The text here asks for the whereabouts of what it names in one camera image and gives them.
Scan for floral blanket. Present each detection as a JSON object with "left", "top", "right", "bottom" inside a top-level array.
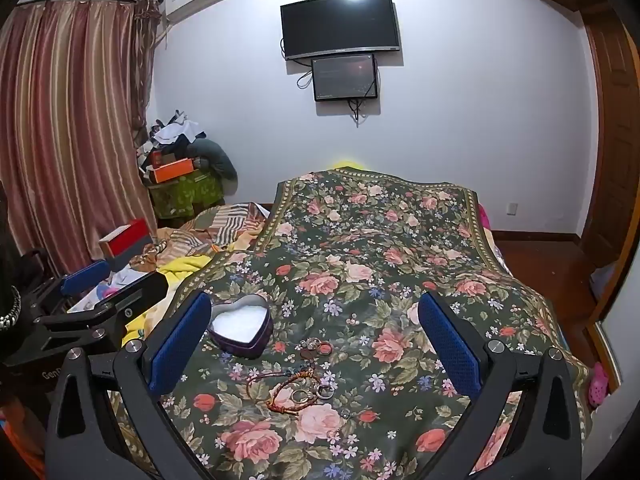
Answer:
[{"left": 110, "top": 169, "right": 593, "bottom": 480}]

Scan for yellow cloth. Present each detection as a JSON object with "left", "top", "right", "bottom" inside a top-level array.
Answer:
[{"left": 122, "top": 254, "right": 217, "bottom": 347}]

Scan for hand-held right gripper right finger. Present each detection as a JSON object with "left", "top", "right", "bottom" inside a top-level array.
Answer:
[{"left": 417, "top": 290, "right": 583, "bottom": 480}]

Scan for pink slipper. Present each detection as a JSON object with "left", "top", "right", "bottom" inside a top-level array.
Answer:
[{"left": 587, "top": 362, "right": 609, "bottom": 411}]

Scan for orange braided bracelet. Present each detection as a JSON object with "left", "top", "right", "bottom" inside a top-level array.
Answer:
[{"left": 267, "top": 367, "right": 321, "bottom": 414}]

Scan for pile of clothes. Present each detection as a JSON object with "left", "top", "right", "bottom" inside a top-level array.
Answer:
[{"left": 135, "top": 109, "right": 208, "bottom": 171}]

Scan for red box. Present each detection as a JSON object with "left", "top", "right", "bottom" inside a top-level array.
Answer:
[{"left": 98, "top": 218, "right": 151, "bottom": 260}]

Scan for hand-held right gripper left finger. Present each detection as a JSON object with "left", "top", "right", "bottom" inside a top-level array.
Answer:
[{"left": 47, "top": 290, "right": 216, "bottom": 480}]

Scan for striped pink curtain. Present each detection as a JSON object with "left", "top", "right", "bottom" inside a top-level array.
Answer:
[{"left": 0, "top": 0, "right": 163, "bottom": 277}]

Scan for grey bundle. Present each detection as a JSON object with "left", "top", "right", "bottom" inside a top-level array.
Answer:
[{"left": 187, "top": 138, "right": 239, "bottom": 182}]

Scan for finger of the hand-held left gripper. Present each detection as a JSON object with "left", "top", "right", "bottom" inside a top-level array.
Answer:
[
  {"left": 32, "top": 271, "right": 169, "bottom": 335},
  {"left": 22, "top": 259, "right": 112, "bottom": 318}
]

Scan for colourful printed cloth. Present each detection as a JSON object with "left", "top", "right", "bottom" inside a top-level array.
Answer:
[{"left": 67, "top": 270, "right": 151, "bottom": 317}]

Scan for orange box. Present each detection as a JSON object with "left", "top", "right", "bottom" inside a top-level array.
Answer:
[{"left": 150, "top": 158, "right": 196, "bottom": 184}]

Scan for wooden door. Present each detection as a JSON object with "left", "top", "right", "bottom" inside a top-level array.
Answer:
[{"left": 579, "top": 4, "right": 640, "bottom": 322}]

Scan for purple heart-shaped tin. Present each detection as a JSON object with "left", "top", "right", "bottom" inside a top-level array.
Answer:
[{"left": 209, "top": 295, "right": 274, "bottom": 360}]

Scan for orange cloth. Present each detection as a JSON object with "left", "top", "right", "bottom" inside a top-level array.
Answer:
[{"left": 0, "top": 405, "right": 47, "bottom": 477}]

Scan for black monitor cable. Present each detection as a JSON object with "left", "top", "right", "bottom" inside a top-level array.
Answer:
[{"left": 347, "top": 100, "right": 372, "bottom": 129}]

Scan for small black monitor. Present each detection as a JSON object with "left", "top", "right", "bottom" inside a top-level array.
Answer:
[{"left": 311, "top": 53, "right": 378, "bottom": 102}]

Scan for green cloth-covered cabinet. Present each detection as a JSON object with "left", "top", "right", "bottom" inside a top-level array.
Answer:
[{"left": 147, "top": 170, "right": 224, "bottom": 220}]

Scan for wall-mounted black television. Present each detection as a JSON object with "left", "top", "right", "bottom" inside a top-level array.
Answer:
[{"left": 280, "top": 0, "right": 402, "bottom": 61}]

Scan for striped patchwork quilt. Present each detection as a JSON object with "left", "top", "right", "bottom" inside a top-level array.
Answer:
[{"left": 150, "top": 202, "right": 274, "bottom": 262}]

